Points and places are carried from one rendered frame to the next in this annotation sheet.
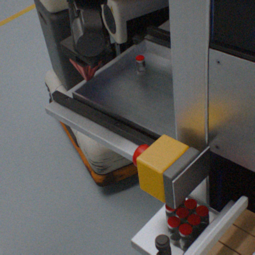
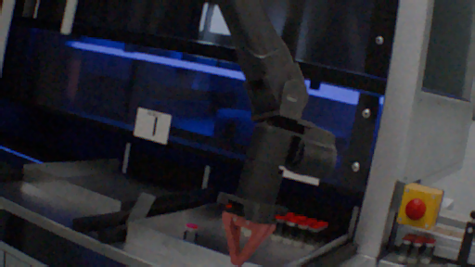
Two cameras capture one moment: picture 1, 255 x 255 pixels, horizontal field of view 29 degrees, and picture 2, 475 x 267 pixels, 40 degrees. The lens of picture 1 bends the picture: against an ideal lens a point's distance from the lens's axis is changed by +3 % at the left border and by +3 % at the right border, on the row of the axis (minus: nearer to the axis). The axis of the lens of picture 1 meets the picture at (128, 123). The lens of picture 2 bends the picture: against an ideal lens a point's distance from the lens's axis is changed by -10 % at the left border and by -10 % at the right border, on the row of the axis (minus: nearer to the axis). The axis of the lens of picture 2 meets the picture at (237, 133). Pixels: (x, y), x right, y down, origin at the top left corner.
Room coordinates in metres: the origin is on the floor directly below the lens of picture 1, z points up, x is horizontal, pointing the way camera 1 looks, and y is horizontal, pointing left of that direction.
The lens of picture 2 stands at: (1.32, 0.98, 1.21)
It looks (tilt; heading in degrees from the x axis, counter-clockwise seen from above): 7 degrees down; 249
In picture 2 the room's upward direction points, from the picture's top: 11 degrees clockwise
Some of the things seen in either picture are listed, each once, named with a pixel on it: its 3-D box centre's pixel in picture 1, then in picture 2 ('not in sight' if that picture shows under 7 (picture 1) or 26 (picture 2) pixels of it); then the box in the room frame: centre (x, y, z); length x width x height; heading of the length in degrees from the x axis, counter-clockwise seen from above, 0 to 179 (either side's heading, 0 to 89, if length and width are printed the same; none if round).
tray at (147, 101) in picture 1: (167, 93); (246, 240); (0.85, -0.10, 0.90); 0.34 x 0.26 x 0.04; 43
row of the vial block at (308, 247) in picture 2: not in sight; (273, 227); (0.77, -0.17, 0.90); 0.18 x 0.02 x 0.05; 133
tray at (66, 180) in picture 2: not in sight; (118, 184); (1.02, -0.41, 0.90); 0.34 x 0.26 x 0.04; 43
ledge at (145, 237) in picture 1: (187, 238); (416, 264); (0.49, -0.07, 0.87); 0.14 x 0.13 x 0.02; 43
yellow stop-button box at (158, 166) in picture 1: (168, 170); (420, 206); (0.53, -0.05, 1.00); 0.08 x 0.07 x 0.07; 43
